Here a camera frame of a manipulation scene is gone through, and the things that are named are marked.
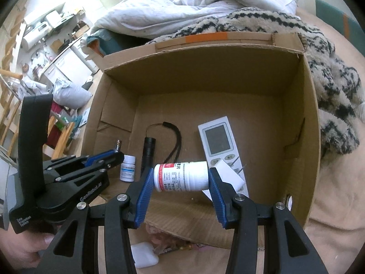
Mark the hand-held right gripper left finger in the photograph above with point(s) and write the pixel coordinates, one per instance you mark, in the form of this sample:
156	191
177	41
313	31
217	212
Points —
144	199

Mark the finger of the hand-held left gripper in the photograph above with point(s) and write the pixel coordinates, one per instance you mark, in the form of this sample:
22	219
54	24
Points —
98	157
108	164

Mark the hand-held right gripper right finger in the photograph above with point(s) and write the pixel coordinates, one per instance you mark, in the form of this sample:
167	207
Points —
219	199

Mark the small white blue-label bottle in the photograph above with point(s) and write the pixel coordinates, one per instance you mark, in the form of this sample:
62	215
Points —
127	169

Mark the small dark metal-tipped stick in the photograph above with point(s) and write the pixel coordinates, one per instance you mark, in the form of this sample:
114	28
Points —
118	145

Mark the white red-label pill bottle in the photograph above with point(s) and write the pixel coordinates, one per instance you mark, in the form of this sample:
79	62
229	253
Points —
185	177

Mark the white remote control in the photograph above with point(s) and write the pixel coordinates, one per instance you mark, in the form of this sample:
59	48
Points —
216	139

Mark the cardboard box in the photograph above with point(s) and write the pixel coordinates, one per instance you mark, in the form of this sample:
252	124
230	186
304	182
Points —
228	91

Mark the person's left hand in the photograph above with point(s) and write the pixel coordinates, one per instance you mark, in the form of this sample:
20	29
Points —
22	245

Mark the red bag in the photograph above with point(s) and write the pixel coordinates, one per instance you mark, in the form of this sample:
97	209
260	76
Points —
54	125

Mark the wooden stair railing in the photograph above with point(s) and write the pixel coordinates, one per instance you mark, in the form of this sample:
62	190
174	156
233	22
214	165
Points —
8	100

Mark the stuffed pale plastic bag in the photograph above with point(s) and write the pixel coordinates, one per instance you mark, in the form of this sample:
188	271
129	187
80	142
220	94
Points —
71	94

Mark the white kitchen cabinet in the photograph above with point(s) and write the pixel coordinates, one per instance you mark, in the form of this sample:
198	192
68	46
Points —
65	65

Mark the white water heater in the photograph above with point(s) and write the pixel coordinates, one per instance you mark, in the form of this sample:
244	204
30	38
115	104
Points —
32	38

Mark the teal cushion with orange stripe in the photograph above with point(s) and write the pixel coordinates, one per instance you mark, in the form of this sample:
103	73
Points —
342	22
111	44

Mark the black and cream fleece blanket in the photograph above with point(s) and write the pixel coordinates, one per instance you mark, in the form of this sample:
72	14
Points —
333	71

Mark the white duvet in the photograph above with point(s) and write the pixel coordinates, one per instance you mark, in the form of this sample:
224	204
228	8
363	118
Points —
176	2

